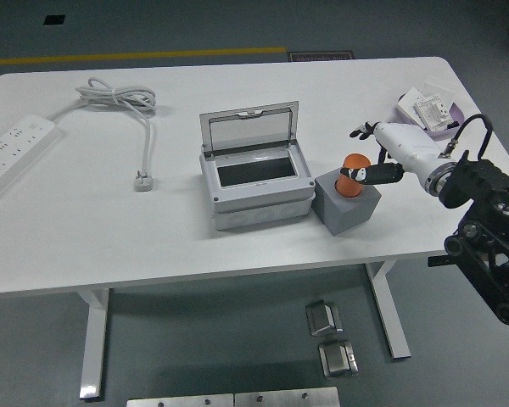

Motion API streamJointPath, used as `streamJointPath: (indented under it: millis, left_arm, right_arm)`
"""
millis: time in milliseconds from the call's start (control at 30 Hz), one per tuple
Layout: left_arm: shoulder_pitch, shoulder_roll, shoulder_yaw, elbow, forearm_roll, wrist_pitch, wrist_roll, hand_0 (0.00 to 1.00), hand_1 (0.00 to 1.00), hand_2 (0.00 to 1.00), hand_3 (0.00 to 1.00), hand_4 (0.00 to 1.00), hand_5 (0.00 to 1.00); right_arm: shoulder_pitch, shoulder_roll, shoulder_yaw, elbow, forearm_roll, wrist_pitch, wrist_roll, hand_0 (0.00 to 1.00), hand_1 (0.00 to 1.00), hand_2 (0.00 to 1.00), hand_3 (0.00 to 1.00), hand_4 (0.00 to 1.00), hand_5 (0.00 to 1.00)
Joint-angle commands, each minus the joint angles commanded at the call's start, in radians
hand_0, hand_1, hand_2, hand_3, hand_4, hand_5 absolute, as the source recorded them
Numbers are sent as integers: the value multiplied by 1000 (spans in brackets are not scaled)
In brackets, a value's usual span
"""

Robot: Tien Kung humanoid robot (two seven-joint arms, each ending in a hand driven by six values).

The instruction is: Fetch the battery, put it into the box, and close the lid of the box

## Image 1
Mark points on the white table leg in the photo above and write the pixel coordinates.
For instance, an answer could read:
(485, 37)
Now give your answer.
(390, 313)
(94, 339)

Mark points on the transparent hinged box lid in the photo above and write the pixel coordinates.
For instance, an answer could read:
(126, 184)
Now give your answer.
(250, 112)

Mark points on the purple plastic tray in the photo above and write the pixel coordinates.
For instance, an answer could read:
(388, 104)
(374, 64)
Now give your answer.
(458, 112)

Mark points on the clear plastic bag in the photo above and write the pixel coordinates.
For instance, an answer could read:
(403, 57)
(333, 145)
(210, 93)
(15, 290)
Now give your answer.
(439, 87)

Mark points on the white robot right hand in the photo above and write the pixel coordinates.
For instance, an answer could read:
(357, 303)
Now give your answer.
(407, 144)

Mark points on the grey cube holder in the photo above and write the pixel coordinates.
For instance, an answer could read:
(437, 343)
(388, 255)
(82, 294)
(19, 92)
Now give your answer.
(348, 216)

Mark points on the plain white socket panel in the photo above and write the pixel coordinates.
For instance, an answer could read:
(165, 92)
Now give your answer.
(409, 104)

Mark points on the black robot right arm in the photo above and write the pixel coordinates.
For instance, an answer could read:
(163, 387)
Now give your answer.
(475, 182)

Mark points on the black table control box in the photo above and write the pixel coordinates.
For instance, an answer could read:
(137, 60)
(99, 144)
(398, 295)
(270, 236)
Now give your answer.
(437, 261)

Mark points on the metal floor socket box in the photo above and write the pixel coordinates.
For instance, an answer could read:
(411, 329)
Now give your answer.
(337, 359)
(322, 318)

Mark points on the steel floor plate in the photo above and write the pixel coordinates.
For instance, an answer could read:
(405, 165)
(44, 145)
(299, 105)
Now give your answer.
(178, 401)
(286, 398)

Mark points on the black floor hatch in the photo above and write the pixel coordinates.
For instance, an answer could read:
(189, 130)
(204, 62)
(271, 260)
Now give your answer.
(54, 19)

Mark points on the yellow floor tape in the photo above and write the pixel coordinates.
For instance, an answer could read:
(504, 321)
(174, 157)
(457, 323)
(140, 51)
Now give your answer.
(152, 54)

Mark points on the dark floor sign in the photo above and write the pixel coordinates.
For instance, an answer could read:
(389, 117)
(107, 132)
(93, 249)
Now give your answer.
(321, 56)

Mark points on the grey plastic enclosure box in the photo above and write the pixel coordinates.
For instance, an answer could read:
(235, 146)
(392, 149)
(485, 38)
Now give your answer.
(254, 203)

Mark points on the white power strip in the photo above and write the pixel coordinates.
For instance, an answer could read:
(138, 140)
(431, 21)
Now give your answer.
(12, 144)

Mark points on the orange cylindrical battery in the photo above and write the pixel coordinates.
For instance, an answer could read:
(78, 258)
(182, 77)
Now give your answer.
(356, 161)

